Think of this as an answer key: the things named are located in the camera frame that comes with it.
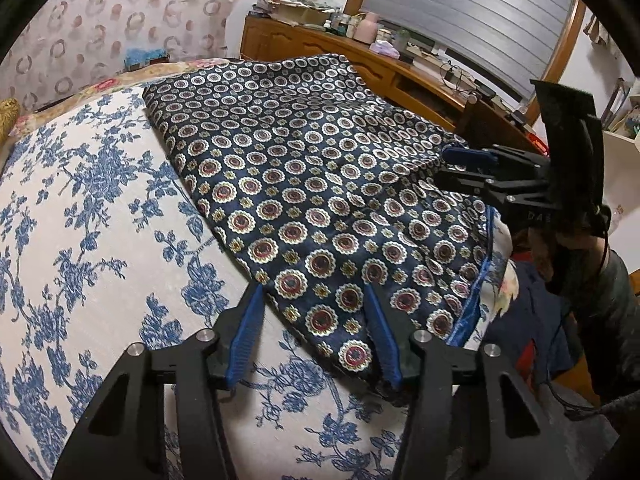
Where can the person's right forearm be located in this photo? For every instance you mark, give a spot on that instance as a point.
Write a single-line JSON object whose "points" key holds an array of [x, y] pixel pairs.
{"points": [[610, 320]]}

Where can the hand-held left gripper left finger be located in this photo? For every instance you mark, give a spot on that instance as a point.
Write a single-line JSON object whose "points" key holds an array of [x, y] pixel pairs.
{"points": [[245, 330]]}

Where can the teal patterned box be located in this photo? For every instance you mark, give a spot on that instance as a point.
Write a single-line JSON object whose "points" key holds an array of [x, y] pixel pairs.
{"points": [[146, 57]]}

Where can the blue floral white sheet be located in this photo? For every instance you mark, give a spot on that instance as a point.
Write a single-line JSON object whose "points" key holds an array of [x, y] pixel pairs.
{"points": [[100, 235]]}

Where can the navy medallion-print satin robe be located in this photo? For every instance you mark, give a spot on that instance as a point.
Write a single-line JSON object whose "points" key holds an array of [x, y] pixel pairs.
{"points": [[300, 185]]}

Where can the wooden window frame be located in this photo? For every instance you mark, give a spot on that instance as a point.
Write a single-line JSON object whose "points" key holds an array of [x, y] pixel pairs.
{"points": [[567, 45]]}

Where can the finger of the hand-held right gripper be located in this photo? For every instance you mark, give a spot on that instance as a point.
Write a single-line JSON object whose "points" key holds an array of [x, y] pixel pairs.
{"points": [[465, 182], [467, 155]]}

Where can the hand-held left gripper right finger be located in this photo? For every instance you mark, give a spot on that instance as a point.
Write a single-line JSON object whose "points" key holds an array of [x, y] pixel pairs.
{"points": [[382, 340]]}

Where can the grey window blind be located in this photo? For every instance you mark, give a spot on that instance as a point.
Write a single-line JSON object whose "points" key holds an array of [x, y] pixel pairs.
{"points": [[475, 10]]}

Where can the lavender cloth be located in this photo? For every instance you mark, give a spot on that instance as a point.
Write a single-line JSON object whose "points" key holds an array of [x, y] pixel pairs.
{"points": [[385, 50]]}

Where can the pile of boxes and papers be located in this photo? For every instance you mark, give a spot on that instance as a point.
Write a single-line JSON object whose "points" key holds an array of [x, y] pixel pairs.
{"points": [[295, 10]]}

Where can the pink bottle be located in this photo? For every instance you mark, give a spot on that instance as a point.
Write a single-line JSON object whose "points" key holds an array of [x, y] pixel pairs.
{"points": [[366, 27]]}

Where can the circle-print sheer curtain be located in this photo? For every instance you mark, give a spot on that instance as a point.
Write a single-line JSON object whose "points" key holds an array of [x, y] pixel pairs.
{"points": [[125, 5]]}

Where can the white shelf unit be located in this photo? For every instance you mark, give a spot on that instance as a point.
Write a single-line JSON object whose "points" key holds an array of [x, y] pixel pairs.
{"points": [[620, 145]]}

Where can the long wooden cabinet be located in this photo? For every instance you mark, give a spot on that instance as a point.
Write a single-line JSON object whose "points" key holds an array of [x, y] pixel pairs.
{"points": [[300, 42]]}

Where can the navy and red clothing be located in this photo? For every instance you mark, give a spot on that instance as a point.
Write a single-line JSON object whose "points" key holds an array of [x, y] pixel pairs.
{"points": [[530, 300]]}

